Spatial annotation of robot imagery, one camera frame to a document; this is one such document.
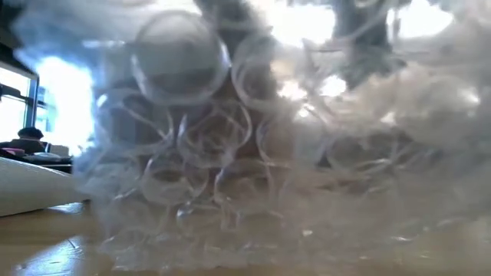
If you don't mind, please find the blue window frame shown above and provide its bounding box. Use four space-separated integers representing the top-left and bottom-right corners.
0 74 49 133

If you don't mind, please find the clear bubble wrap sheet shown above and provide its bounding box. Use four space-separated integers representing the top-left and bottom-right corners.
13 0 491 273

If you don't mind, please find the clear pouch with green edge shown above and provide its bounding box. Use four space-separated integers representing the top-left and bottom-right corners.
0 156 91 218

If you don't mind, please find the black office desk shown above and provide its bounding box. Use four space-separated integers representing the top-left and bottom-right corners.
0 147 74 174

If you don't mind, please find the person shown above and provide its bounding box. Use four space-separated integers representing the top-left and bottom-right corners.
0 126 51 155

